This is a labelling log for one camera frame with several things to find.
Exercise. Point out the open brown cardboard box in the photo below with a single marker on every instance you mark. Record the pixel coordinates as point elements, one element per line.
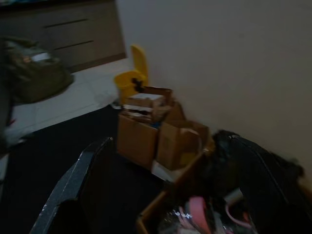
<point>175,143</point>

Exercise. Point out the plain brown cardboard box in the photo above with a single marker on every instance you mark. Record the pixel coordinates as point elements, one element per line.
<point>136,141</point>

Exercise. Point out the yellow plastic chair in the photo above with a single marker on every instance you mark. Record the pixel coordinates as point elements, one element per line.
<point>137,61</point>

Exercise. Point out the white flat sheet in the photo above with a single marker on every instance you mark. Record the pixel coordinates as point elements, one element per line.
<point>163,170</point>

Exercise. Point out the brown drawer cabinet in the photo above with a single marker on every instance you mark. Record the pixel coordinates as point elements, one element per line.
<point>73,31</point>

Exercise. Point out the pink plastic item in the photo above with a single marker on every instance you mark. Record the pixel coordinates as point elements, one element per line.
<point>196,207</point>

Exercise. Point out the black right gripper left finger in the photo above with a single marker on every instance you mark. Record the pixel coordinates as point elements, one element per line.
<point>65,185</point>

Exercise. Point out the wooden crate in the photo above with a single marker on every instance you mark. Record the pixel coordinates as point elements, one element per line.
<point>170,187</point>

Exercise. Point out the black plastic bag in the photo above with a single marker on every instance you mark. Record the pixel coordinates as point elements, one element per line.
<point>217,156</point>

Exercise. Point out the cardboard box with papers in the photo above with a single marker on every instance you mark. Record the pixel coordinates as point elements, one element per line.
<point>148,100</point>

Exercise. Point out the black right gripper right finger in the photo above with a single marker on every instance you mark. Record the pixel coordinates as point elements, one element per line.
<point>275,195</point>

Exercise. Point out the olive green bag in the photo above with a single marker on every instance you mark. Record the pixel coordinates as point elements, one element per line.
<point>36,73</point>

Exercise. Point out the black floor rug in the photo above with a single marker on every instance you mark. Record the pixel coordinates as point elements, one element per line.
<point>48,151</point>

